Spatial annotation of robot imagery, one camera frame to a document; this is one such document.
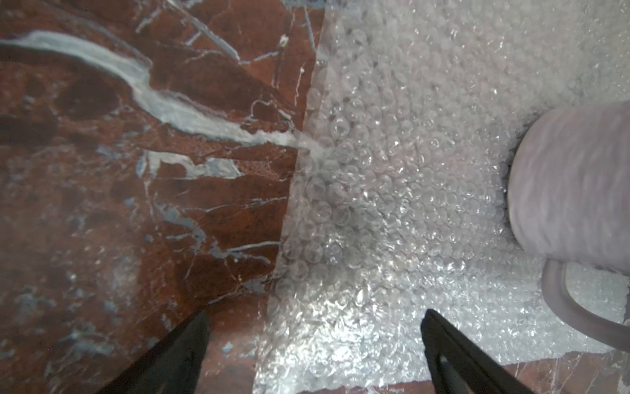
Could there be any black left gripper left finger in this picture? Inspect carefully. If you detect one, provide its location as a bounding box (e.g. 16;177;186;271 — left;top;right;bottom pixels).
99;309;209;393

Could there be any pale pink mug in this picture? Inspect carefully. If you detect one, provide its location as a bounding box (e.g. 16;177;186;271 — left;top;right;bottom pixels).
507;102;629;351

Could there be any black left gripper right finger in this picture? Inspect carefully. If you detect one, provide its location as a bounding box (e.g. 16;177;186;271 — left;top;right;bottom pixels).
421;310;533;394

